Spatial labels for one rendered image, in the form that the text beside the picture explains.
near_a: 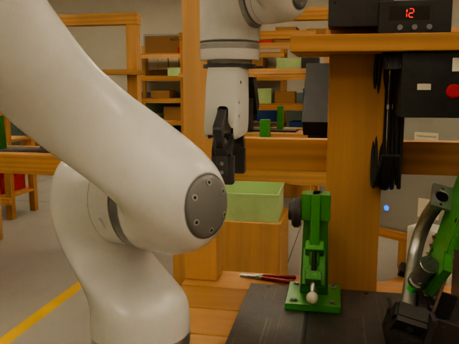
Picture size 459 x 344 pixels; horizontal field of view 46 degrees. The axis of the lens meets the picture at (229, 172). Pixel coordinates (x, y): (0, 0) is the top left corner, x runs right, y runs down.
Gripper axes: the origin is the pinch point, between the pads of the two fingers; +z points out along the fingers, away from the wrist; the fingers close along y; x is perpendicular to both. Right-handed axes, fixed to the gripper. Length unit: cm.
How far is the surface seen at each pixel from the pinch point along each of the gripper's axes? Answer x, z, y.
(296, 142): 4, 3, -74
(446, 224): 37, 15, -35
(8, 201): -318, 110, -427
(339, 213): 17, 21, -65
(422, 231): 34, 19, -43
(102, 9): -477, -166, -1046
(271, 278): -1, 41, -68
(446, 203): 37, 11, -36
